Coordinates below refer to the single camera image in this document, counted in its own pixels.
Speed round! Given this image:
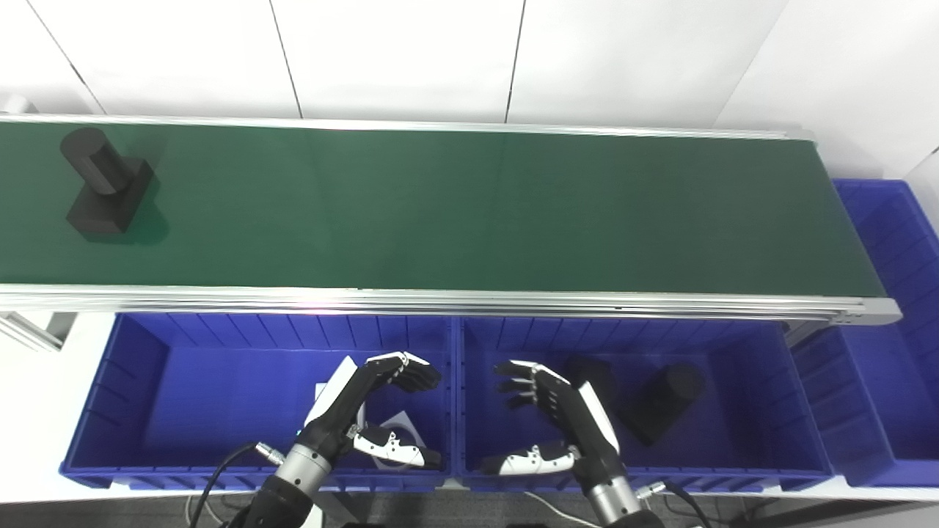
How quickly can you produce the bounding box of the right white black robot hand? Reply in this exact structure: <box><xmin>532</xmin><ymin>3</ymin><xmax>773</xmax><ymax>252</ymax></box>
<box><xmin>481</xmin><ymin>359</ymin><xmax>623</xmax><ymax>486</ymax></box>

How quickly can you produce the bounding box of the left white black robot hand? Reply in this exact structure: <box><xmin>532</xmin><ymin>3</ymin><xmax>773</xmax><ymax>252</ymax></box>
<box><xmin>296</xmin><ymin>351</ymin><xmax>443</xmax><ymax>472</ymax></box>

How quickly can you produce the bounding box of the black cylinder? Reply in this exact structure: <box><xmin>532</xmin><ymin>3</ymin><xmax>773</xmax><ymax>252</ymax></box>
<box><xmin>60</xmin><ymin>127</ymin><xmax>156</xmax><ymax>236</ymax></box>
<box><xmin>620</xmin><ymin>363</ymin><xmax>706</xmax><ymax>448</ymax></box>

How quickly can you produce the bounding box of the blue plastic bin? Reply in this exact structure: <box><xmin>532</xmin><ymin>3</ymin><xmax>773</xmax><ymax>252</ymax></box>
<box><xmin>451</xmin><ymin>315</ymin><xmax>852</xmax><ymax>494</ymax></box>
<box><xmin>60</xmin><ymin>312</ymin><xmax>459</xmax><ymax>492</ymax></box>
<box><xmin>789</xmin><ymin>178</ymin><xmax>939</xmax><ymax>488</ymax></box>

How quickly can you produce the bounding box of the green conveyor belt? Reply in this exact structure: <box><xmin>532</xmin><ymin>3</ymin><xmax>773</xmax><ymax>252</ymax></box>
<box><xmin>0</xmin><ymin>114</ymin><xmax>902</xmax><ymax>328</ymax></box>

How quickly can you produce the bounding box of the aluminium conveyor support leg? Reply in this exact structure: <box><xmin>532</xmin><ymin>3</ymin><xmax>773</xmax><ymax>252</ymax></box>
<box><xmin>0</xmin><ymin>312</ymin><xmax>78</xmax><ymax>353</ymax></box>

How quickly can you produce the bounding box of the white square plate with hole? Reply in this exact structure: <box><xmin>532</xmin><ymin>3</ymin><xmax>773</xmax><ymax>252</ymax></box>
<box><xmin>365</xmin><ymin>411</ymin><xmax>428</xmax><ymax>471</ymax></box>

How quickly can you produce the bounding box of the white floor cable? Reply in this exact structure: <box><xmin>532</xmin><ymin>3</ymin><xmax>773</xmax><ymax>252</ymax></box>
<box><xmin>186</xmin><ymin>494</ymin><xmax>224</xmax><ymax>528</ymax></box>
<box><xmin>523</xmin><ymin>490</ymin><xmax>589</xmax><ymax>528</ymax></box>

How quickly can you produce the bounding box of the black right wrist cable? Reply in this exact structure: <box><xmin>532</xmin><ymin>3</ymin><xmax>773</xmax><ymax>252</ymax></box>
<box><xmin>637</xmin><ymin>480</ymin><xmax>714</xmax><ymax>528</ymax></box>

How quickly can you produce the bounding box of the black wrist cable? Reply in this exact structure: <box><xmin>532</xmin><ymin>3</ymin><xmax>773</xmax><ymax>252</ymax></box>
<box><xmin>637</xmin><ymin>480</ymin><xmax>714</xmax><ymax>528</ymax></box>
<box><xmin>192</xmin><ymin>442</ymin><xmax>285</xmax><ymax>528</ymax></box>

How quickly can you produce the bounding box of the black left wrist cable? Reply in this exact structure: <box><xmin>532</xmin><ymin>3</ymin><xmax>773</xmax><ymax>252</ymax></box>
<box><xmin>192</xmin><ymin>442</ymin><xmax>285</xmax><ymax>528</ymax></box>

